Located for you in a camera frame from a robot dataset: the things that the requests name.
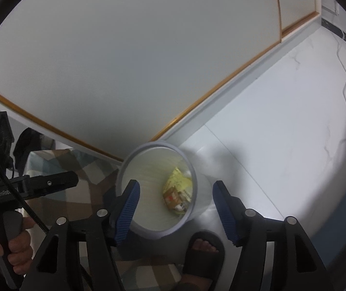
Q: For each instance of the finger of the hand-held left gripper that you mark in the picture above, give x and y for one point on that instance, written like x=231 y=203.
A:
x=48 y=183

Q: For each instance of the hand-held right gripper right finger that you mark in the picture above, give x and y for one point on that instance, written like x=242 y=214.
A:
x=226 y=212

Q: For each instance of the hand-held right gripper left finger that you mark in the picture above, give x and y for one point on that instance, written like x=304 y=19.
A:
x=127 y=212

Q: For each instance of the white tissue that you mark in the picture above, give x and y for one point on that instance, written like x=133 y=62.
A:
x=179 y=208

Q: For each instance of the white round waste bin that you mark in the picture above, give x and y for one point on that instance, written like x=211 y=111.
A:
x=148 y=169

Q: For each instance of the yellow printed wrapper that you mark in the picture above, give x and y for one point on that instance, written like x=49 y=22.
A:
x=177 y=180

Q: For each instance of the person's left hand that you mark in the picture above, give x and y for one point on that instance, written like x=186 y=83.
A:
x=18 y=248

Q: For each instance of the checked table cloth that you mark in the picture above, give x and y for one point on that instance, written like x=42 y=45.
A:
x=85 y=169

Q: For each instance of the black backpack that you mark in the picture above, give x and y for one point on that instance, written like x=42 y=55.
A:
x=24 y=145

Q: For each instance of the black slipper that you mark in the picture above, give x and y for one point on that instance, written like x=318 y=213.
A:
x=203 y=263

